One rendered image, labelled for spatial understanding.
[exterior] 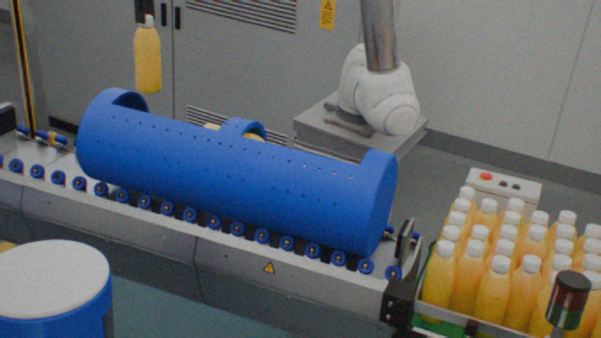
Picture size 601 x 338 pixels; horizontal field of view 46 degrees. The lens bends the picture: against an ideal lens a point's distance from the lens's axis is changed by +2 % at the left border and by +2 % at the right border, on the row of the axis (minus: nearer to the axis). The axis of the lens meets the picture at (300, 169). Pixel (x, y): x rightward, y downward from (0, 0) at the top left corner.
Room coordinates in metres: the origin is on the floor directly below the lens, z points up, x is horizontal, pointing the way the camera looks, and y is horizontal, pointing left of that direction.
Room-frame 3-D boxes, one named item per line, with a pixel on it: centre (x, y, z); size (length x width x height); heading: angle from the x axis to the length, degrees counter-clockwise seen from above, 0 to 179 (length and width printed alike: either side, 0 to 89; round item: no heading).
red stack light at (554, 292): (1.11, -0.54, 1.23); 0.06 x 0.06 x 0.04
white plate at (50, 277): (1.27, 0.56, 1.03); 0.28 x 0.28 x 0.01
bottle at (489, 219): (1.64, -0.51, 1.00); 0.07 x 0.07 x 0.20
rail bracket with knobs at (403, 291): (1.38, -0.27, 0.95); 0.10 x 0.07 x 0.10; 161
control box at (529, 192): (1.79, -0.59, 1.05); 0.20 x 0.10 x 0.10; 71
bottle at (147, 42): (1.91, 0.47, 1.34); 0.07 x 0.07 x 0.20
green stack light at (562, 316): (1.11, -0.54, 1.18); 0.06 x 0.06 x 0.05
